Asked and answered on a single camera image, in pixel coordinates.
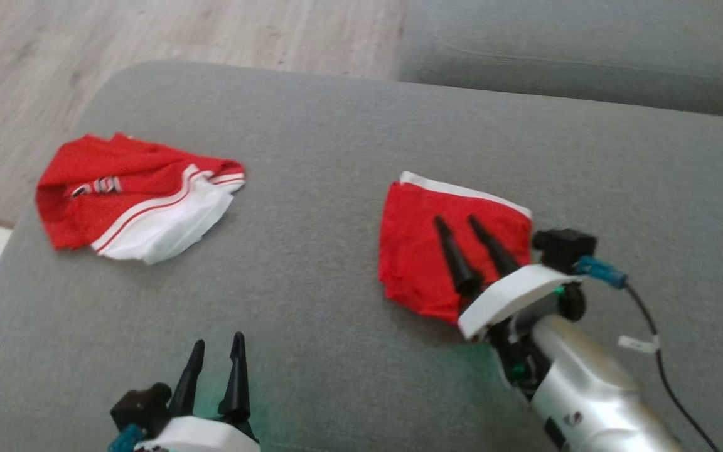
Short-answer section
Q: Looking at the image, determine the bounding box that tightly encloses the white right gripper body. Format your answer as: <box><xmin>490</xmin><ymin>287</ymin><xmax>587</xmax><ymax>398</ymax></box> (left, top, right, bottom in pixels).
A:
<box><xmin>458</xmin><ymin>264</ymin><xmax>586</xmax><ymax>400</ymax></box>

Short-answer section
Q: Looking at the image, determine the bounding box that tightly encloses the red shorts white waistband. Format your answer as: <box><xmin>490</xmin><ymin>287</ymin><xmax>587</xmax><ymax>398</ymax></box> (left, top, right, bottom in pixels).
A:
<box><xmin>378</xmin><ymin>171</ymin><xmax>533</xmax><ymax>326</ymax></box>

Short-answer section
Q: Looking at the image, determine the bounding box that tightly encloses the grey stitched sofa cushion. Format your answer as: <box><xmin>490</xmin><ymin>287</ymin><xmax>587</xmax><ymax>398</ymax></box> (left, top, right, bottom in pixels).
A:
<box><xmin>396</xmin><ymin>0</ymin><xmax>723</xmax><ymax>120</ymax></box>

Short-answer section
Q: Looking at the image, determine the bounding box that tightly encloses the blue right camera connector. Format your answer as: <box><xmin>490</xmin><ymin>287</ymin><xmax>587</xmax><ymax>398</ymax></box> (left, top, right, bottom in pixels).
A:
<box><xmin>574</xmin><ymin>256</ymin><xmax>628</xmax><ymax>290</ymax></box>

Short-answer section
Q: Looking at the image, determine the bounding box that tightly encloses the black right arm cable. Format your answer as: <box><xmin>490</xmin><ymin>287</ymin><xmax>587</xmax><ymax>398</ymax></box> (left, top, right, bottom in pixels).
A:
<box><xmin>624</xmin><ymin>284</ymin><xmax>721</xmax><ymax>452</ymax></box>

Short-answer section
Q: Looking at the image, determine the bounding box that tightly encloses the blue left camera connector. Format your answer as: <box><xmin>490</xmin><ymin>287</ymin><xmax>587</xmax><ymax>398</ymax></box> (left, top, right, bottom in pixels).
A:
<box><xmin>108</xmin><ymin>425</ymin><xmax>146</xmax><ymax>452</ymax></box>

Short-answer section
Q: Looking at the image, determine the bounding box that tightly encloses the red white basketball jersey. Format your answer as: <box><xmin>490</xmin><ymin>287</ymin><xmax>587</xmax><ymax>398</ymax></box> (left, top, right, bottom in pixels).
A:
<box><xmin>35</xmin><ymin>132</ymin><xmax>246</xmax><ymax>266</ymax></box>

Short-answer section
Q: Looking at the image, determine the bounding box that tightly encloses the grey fabric sofa seat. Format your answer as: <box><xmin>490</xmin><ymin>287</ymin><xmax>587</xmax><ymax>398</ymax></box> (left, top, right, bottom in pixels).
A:
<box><xmin>0</xmin><ymin>60</ymin><xmax>723</xmax><ymax>452</ymax></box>

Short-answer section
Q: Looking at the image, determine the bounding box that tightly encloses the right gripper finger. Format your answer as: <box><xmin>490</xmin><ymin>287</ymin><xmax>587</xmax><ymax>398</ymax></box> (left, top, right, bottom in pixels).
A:
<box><xmin>468</xmin><ymin>215</ymin><xmax>520</xmax><ymax>277</ymax></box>
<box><xmin>434</xmin><ymin>215</ymin><xmax>483</xmax><ymax>296</ymax></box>

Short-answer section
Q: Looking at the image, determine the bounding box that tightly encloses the white cable label tag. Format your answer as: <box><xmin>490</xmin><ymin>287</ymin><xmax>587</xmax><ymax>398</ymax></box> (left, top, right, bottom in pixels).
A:
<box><xmin>617</xmin><ymin>335</ymin><xmax>660</xmax><ymax>354</ymax></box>

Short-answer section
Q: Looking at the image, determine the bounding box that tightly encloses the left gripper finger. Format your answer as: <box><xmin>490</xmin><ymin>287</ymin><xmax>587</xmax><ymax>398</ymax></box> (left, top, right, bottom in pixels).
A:
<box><xmin>218</xmin><ymin>332</ymin><xmax>251</xmax><ymax>423</ymax></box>
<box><xmin>169</xmin><ymin>340</ymin><xmax>206</xmax><ymax>417</ymax></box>

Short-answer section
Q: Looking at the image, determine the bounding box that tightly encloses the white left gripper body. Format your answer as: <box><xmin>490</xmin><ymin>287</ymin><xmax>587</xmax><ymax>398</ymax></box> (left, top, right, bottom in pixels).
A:
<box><xmin>136</xmin><ymin>416</ymin><xmax>262</xmax><ymax>452</ymax></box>

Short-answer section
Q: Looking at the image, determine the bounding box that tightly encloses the blue camera connector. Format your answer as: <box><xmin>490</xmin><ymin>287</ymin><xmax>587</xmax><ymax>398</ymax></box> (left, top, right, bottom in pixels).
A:
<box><xmin>574</xmin><ymin>256</ymin><xmax>628</xmax><ymax>290</ymax></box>
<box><xmin>108</xmin><ymin>425</ymin><xmax>146</xmax><ymax>452</ymax></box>

